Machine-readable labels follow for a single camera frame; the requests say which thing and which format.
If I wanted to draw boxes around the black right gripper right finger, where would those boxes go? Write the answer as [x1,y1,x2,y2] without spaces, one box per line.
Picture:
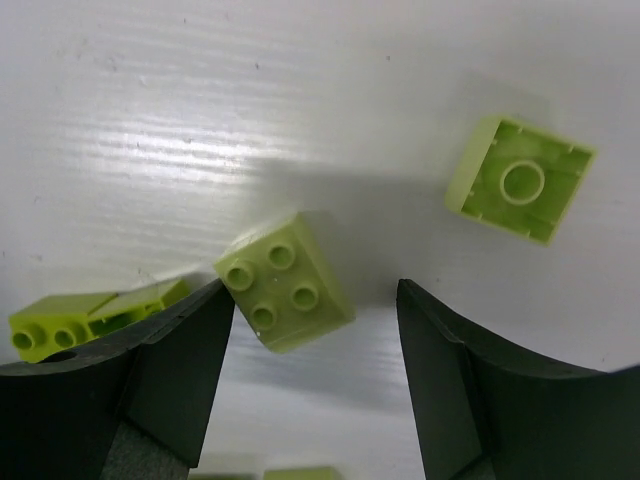
[396,279,639,479]

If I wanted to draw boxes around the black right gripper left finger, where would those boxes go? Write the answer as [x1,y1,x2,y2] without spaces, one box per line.
[1,280,235,479]

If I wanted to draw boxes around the lime lego brick upside down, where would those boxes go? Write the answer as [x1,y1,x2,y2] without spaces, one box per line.
[8,278,190,363]

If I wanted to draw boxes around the lime lego brick left edge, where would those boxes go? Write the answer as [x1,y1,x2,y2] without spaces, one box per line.
[263,466,342,480]

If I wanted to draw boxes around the lime sloped lego brick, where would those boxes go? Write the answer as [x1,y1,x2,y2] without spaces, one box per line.
[214,213,355,354]

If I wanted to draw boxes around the lone pale lime lego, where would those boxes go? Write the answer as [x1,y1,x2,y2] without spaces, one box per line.
[445,116,596,245]

